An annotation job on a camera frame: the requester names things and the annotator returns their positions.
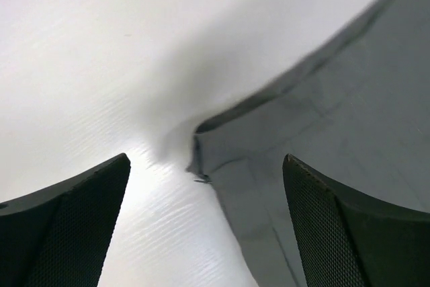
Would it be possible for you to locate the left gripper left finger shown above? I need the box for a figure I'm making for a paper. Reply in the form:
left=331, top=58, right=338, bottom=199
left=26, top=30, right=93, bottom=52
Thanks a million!
left=1, top=153, right=130, bottom=287

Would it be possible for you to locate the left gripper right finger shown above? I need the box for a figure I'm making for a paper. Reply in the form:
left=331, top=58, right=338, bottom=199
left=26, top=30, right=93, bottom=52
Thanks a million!
left=283, top=155, right=429, bottom=287

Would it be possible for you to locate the grey pleated skirt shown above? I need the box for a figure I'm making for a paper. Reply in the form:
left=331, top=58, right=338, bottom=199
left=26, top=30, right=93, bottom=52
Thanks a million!
left=189, top=0, right=429, bottom=286

